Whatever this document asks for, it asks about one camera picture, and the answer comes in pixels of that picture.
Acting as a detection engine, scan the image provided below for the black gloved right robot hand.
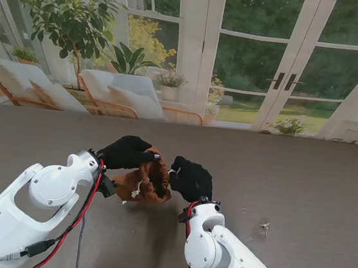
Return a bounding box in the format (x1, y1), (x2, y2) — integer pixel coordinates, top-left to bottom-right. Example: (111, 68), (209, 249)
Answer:
(166, 154), (217, 206)

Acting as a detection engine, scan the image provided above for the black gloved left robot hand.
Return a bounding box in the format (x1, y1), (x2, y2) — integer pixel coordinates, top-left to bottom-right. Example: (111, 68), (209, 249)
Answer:
(95, 132), (163, 176)

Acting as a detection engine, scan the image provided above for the brown corduroy drawstring bag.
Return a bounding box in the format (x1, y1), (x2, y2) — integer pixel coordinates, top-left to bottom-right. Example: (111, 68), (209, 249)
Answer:
(106, 144), (177, 209)

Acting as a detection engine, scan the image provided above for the small grey debris piece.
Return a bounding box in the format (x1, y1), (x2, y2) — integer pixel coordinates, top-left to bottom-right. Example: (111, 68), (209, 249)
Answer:
(259, 220), (271, 238)

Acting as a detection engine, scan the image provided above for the printed garden room backdrop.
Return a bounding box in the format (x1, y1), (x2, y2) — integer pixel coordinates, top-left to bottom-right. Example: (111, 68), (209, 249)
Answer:
(0, 0), (358, 145)

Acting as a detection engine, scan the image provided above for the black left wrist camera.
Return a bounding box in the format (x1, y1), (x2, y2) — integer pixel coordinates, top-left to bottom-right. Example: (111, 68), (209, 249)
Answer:
(98, 173), (120, 199)

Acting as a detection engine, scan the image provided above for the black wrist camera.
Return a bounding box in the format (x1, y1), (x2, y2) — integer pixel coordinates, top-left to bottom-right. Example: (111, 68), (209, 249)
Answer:
(177, 205), (192, 225)
(98, 173), (120, 199)

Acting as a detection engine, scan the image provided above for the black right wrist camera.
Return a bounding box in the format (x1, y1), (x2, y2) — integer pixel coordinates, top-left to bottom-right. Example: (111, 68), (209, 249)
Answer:
(177, 205), (192, 225)

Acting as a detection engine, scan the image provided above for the red black right arm cable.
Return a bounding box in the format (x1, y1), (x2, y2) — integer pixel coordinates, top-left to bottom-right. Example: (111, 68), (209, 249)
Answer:
(179, 202), (220, 268)

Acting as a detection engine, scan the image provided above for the red black arm cable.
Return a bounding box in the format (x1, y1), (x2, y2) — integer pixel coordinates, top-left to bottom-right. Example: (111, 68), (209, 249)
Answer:
(179, 202), (220, 268)
(30, 152), (106, 268)

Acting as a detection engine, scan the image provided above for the red black left arm cable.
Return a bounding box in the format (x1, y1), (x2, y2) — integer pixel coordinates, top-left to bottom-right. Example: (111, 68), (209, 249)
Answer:
(30, 152), (106, 268)

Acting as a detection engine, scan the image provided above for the thin grey hanging cable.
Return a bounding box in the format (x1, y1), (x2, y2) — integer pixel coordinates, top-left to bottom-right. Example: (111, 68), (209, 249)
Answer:
(75, 216), (88, 268)

